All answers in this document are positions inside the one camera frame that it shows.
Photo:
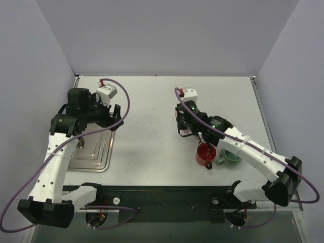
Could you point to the aluminium table edge rail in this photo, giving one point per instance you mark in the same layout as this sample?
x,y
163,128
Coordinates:
x,y
265,121

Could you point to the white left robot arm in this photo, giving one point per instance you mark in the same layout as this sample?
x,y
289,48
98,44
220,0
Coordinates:
x,y
46,205

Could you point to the teal green mug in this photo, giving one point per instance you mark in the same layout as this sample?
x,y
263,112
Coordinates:
x,y
227,156

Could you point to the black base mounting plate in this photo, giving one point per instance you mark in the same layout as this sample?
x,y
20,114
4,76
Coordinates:
x,y
171,204

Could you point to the brown striped mug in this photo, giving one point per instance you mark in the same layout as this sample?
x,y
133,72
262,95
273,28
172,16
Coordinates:
x,y
81,142

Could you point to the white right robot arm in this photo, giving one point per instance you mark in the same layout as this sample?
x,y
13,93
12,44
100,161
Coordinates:
x,y
280,183

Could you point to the red mug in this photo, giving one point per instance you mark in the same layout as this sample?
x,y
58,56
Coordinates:
x,y
205,155

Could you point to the stainless steel tray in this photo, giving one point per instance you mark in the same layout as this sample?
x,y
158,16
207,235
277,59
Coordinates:
x,y
95,156

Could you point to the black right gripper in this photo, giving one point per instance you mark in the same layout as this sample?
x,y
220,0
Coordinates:
x,y
181,122

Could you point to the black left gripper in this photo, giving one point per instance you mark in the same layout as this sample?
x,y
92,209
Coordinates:
x,y
109,115

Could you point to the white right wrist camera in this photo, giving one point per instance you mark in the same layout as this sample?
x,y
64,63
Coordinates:
x,y
188,94

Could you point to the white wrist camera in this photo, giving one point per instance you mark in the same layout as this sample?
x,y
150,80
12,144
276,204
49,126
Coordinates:
x,y
188,94
106,93

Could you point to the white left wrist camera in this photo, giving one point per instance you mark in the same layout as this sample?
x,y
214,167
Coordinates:
x,y
106,93

